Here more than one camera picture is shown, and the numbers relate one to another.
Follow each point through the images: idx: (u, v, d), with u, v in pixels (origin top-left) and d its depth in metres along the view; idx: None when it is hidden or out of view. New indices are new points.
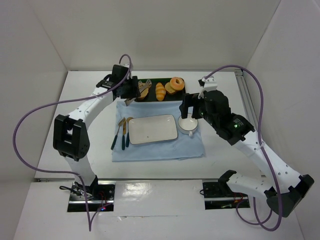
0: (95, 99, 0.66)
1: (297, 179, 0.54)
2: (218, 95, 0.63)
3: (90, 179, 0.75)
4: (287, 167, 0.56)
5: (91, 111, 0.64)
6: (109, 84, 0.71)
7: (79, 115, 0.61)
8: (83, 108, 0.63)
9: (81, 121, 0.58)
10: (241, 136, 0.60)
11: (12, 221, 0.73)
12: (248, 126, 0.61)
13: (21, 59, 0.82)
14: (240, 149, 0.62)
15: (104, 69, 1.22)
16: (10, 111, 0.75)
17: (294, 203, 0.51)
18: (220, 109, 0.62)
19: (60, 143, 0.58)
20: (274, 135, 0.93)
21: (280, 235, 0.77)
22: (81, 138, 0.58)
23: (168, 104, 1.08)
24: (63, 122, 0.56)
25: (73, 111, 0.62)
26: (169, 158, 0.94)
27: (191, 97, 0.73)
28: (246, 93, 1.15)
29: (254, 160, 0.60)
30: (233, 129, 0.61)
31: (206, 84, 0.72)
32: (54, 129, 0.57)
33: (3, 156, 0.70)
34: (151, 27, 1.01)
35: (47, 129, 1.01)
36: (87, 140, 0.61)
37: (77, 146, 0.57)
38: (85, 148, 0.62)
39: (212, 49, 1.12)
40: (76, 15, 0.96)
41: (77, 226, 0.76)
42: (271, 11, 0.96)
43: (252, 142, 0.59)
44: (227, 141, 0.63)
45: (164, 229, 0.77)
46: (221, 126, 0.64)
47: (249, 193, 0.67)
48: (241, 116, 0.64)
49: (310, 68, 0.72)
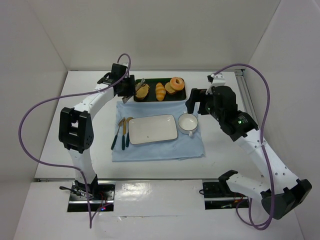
0: (97, 93, 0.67)
1: (294, 181, 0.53)
2: (227, 91, 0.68)
3: (89, 179, 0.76)
4: (286, 169, 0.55)
5: (95, 104, 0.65)
6: (109, 81, 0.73)
7: (84, 107, 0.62)
8: (87, 101, 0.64)
9: (86, 112, 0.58)
10: (243, 133, 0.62)
11: (12, 221, 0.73)
12: (251, 124, 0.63)
13: (21, 60, 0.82)
14: (241, 145, 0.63)
15: (104, 69, 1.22)
16: (10, 112, 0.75)
17: (286, 204, 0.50)
18: (227, 104, 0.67)
19: (65, 135, 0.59)
20: (275, 135, 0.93)
21: (280, 236, 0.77)
22: (87, 128, 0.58)
23: (168, 104, 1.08)
24: (68, 114, 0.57)
25: (78, 104, 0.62)
26: (169, 158, 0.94)
27: (199, 92, 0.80)
28: (246, 93, 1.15)
29: (253, 158, 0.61)
30: (236, 125, 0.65)
31: (215, 80, 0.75)
32: (60, 121, 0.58)
33: (3, 156, 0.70)
34: (151, 27, 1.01)
35: (47, 129, 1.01)
36: (92, 131, 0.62)
37: (83, 137, 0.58)
38: (91, 139, 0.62)
39: (212, 49, 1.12)
40: (76, 15, 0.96)
41: (78, 226, 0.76)
42: (271, 11, 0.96)
43: (253, 140, 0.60)
44: (230, 136, 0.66)
45: (164, 229, 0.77)
46: (226, 121, 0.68)
47: (247, 193, 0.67)
48: (246, 114, 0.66)
49: (310, 68, 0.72)
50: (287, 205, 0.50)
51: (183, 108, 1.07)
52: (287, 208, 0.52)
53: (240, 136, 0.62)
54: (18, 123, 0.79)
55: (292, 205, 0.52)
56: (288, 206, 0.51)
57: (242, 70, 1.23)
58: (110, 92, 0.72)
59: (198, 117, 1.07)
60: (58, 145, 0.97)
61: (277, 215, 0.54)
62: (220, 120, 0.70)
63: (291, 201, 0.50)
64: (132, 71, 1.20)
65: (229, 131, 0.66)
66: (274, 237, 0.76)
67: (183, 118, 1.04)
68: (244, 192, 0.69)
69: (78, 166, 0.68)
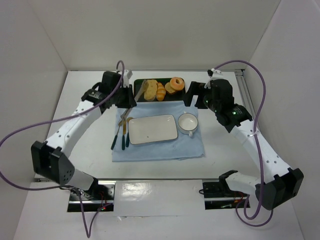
0: (78, 117, 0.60)
1: (286, 170, 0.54)
2: (225, 84, 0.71)
3: (87, 185, 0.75)
4: (277, 157, 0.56)
5: (72, 134, 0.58)
6: (96, 96, 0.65)
7: (59, 140, 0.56)
8: (64, 131, 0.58)
9: (59, 150, 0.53)
10: (237, 122, 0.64)
11: (12, 221, 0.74)
12: (246, 115, 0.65)
13: (21, 59, 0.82)
14: (236, 135, 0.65)
15: (105, 69, 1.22)
16: (10, 111, 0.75)
17: (276, 191, 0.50)
18: (223, 95, 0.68)
19: (41, 171, 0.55)
20: (274, 135, 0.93)
21: (279, 236, 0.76)
22: (59, 166, 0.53)
23: (168, 104, 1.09)
24: (39, 152, 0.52)
25: (53, 135, 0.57)
26: (169, 158, 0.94)
27: (199, 86, 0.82)
28: (246, 93, 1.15)
29: (247, 147, 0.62)
30: (231, 116, 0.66)
31: (214, 74, 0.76)
32: (33, 158, 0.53)
33: (3, 156, 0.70)
34: (151, 26, 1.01)
35: (47, 129, 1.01)
36: (71, 164, 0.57)
37: (58, 175, 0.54)
38: (71, 172, 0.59)
39: (212, 49, 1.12)
40: (76, 15, 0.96)
41: (77, 226, 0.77)
42: (271, 12, 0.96)
43: (246, 130, 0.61)
44: (225, 127, 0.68)
45: (164, 229, 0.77)
46: (222, 113, 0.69)
47: (245, 189, 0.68)
48: (241, 107, 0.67)
49: (310, 67, 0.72)
50: (276, 192, 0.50)
51: (183, 108, 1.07)
52: (278, 196, 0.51)
53: (234, 125, 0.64)
54: (17, 123, 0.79)
55: (283, 194, 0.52)
56: (278, 194, 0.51)
57: (242, 70, 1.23)
58: (96, 112, 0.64)
59: (198, 117, 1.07)
60: None
61: (269, 205, 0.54)
62: (216, 112, 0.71)
63: (281, 188, 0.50)
64: (132, 71, 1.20)
65: (224, 122, 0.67)
66: (274, 237, 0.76)
67: (183, 117, 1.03)
68: (243, 189, 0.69)
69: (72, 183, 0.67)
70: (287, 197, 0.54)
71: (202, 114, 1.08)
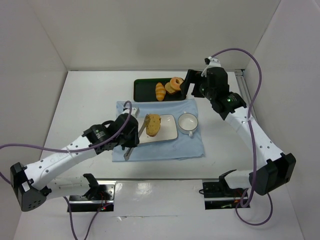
0: (67, 154, 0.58)
1: (279, 154, 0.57)
2: (220, 71, 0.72)
3: (82, 191, 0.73)
4: (270, 143, 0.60)
5: (53, 170, 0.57)
6: (98, 135, 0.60)
7: (36, 172, 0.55)
8: (46, 164, 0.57)
9: (30, 184, 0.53)
10: (231, 110, 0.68)
11: (12, 221, 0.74)
12: (240, 103, 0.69)
13: (21, 59, 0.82)
14: (230, 122, 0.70)
15: (104, 69, 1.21)
16: (10, 112, 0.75)
17: (268, 174, 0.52)
18: (218, 83, 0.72)
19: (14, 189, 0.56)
20: (274, 135, 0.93)
21: (279, 236, 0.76)
22: (24, 199, 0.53)
23: (168, 103, 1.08)
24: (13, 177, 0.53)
25: (35, 163, 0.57)
26: (169, 158, 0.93)
27: (195, 73, 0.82)
28: (246, 93, 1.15)
29: (241, 133, 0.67)
30: (226, 103, 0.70)
31: (211, 62, 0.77)
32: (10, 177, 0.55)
33: (3, 157, 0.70)
34: (151, 26, 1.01)
35: (47, 129, 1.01)
36: (42, 197, 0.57)
37: (22, 204, 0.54)
38: (40, 201, 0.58)
39: (212, 49, 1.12)
40: (76, 15, 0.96)
41: (77, 226, 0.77)
42: (271, 11, 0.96)
43: (241, 117, 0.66)
44: (220, 114, 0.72)
45: (164, 229, 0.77)
46: (217, 100, 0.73)
47: (241, 184, 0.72)
48: (236, 95, 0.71)
49: (310, 67, 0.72)
50: (269, 175, 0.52)
51: (182, 108, 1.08)
52: (271, 180, 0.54)
53: (229, 112, 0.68)
54: (17, 123, 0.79)
55: (276, 177, 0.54)
56: (271, 178, 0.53)
57: (242, 70, 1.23)
58: (89, 153, 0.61)
59: (198, 117, 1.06)
60: (57, 146, 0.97)
61: (262, 190, 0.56)
62: (212, 99, 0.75)
63: (273, 171, 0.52)
64: (132, 72, 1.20)
65: (219, 109, 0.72)
66: (274, 237, 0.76)
67: (183, 117, 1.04)
68: (241, 185, 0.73)
69: (65, 194, 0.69)
70: (279, 182, 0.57)
71: (201, 114, 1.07)
